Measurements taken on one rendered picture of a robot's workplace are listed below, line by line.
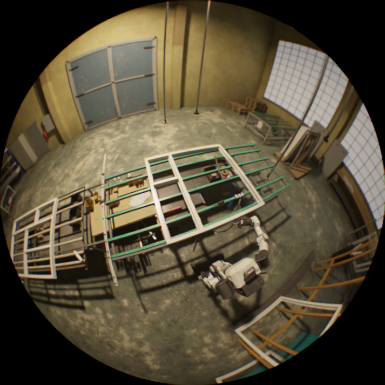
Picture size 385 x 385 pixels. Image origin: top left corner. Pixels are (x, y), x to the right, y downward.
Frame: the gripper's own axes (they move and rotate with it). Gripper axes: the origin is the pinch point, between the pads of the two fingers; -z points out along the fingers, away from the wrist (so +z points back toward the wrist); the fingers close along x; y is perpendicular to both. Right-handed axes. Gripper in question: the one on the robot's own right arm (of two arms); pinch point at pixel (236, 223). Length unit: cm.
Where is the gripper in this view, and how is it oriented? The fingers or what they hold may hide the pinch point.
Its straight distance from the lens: 144.9
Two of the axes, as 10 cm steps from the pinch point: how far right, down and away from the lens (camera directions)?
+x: 0.4, 9.8, -2.1
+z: 9.9, -0.2, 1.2
